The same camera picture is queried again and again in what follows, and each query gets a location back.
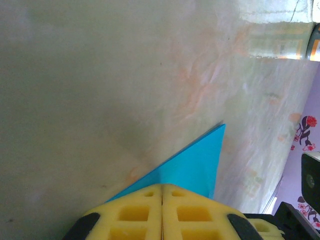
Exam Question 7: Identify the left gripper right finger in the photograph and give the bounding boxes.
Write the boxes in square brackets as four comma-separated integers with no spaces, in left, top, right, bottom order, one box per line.
[162,183,261,240]

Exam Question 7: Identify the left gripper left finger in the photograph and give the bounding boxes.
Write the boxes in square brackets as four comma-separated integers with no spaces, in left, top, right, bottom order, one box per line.
[62,183,163,240]

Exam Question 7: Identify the blue cloth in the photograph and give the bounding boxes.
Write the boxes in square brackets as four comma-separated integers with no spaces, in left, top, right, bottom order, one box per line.
[106,123,227,203]

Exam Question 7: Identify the white plastic container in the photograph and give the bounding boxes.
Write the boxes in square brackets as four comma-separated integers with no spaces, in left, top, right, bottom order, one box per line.
[309,0,320,23]

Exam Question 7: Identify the aluminium side rail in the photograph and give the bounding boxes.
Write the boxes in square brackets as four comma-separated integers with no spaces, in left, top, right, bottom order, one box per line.
[261,174,285,215]

